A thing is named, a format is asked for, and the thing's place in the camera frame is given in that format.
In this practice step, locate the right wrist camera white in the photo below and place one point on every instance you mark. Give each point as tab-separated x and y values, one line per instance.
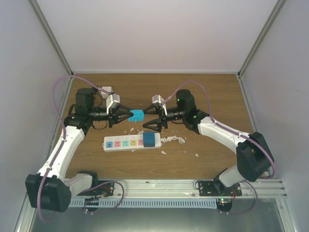
157	101

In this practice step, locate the white cube adapter tiger sticker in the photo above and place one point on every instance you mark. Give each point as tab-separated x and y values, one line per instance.
106	91

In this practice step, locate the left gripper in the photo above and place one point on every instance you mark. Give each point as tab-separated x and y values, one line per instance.
113	115

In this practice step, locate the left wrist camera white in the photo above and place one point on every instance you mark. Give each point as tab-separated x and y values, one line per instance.
112	102

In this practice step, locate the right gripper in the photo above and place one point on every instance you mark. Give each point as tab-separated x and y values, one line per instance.
158	121

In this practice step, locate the blue cube adapter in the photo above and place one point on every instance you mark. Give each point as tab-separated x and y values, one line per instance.
148	139

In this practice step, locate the light blue adapter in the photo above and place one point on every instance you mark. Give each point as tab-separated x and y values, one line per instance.
138	116

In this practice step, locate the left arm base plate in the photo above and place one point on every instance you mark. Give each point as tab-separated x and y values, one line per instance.
105	190

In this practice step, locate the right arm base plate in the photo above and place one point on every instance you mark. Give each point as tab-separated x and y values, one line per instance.
211	188

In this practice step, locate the white power strip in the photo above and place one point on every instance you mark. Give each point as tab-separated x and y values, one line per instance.
128	142

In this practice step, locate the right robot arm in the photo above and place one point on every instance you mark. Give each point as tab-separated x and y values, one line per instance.
252	152

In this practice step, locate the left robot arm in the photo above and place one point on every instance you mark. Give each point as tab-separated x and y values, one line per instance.
48	189

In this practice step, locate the aluminium front rail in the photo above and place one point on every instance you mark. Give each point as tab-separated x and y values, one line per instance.
191	189

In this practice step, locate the slotted cable duct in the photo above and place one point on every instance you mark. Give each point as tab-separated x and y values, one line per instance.
146	203

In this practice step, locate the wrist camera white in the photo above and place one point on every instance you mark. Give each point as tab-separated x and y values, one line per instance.
112	102
157	101

